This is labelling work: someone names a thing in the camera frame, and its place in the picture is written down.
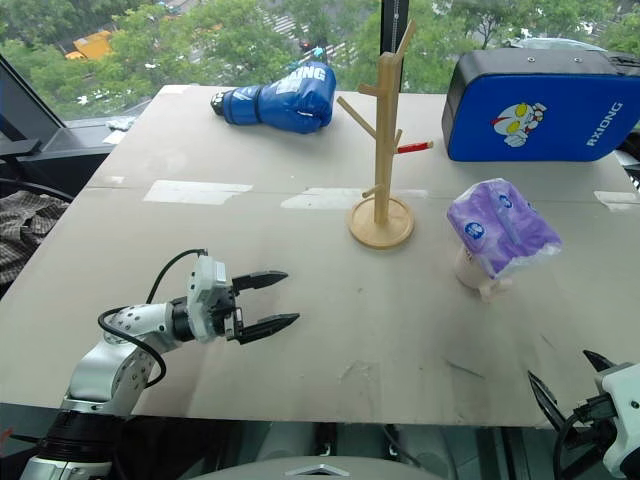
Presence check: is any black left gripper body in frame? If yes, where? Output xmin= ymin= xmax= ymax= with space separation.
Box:
xmin=209 ymin=278 xmax=247 ymax=344

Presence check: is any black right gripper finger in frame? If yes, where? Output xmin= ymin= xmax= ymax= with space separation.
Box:
xmin=527 ymin=370 xmax=569 ymax=432
xmin=582 ymin=349 xmax=614 ymax=374

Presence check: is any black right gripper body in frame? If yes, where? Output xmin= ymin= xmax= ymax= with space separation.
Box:
xmin=567 ymin=392 xmax=619 ymax=452

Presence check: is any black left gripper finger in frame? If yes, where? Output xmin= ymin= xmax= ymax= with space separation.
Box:
xmin=232 ymin=270 xmax=290 ymax=294
xmin=234 ymin=312 xmax=302 ymax=347

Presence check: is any wooden mug tree stand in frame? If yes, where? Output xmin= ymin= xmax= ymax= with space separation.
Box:
xmin=335 ymin=18 xmax=435 ymax=250

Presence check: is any grey robot torso cover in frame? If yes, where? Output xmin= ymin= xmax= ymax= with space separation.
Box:
xmin=190 ymin=453 xmax=431 ymax=480

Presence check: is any purple tissue pack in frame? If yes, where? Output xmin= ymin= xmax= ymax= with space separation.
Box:
xmin=446 ymin=180 xmax=564 ymax=281

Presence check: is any blue boxing glove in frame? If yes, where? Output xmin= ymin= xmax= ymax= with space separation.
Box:
xmin=209 ymin=60 xmax=337 ymax=135

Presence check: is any crumpled white paper scrap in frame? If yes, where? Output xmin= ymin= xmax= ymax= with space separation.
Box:
xmin=103 ymin=116 xmax=138 ymax=146

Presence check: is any checked grey cloth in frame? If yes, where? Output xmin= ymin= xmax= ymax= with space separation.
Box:
xmin=0 ymin=189 xmax=71 ymax=287

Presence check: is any blue kick pad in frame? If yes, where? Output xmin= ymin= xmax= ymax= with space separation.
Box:
xmin=440 ymin=48 xmax=640 ymax=163

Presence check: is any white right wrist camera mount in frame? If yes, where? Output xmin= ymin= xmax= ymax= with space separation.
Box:
xmin=594 ymin=362 xmax=640 ymax=479

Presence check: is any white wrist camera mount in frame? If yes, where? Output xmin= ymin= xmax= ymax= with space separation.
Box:
xmin=594 ymin=362 xmax=640 ymax=479
xmin=186 ymin=254 xmax=233 ymax=344

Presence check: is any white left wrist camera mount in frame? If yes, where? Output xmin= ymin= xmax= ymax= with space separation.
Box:
xmin=186 ymin=254 xmax=233 ymax=344

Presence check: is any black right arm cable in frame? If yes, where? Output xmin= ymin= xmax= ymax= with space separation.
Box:
xmin=551 ymin=412 xmax=597 ymax=480

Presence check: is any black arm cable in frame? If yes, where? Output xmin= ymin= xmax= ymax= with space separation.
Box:
xmin=551 ymin=412 xmax=597 ymax=480
xmin=97 ymin=248 xmax=209 ymax=389

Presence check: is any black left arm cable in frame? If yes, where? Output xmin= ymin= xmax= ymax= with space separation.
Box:
xmin=97 ymin=248 xmax=209 ymax=389

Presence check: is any black slanted window frame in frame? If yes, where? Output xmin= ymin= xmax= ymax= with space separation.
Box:
xmin=0 ymin=53 xmax=67 ymax=157

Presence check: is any black window post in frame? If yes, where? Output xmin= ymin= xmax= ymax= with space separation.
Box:
xmin=379 ymin=0 xmax=408 ymax=54

